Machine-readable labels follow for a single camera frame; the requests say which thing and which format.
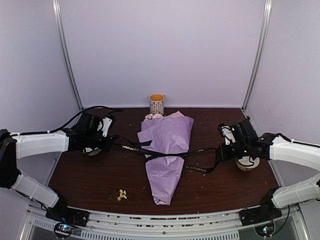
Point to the fallen yellow flower sprig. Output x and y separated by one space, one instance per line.
121 194

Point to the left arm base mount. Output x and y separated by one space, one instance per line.
67 225

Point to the pink rose stem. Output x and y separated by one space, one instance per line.
151 116

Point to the right aluminium frame post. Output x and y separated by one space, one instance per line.
264 30

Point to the floral ceramic mug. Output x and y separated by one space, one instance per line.
157 104

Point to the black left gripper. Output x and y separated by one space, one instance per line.
106 147

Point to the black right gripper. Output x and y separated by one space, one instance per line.
224 155

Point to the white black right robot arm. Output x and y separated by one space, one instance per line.
244 145

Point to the aluminium frame post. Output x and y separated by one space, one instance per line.
65 53
264 30

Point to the left aluminium frame post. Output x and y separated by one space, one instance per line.
65 53

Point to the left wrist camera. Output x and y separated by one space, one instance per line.
105 124

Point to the white scalloped bowl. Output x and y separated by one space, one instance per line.
91 151

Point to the front aluminium rail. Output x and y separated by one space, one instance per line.
192 218

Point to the white round bowl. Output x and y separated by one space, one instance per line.
247 163

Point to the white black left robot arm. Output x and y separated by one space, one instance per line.
89 136

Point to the black printed ribbon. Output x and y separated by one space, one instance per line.
151 154

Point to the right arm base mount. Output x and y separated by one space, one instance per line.
262 219

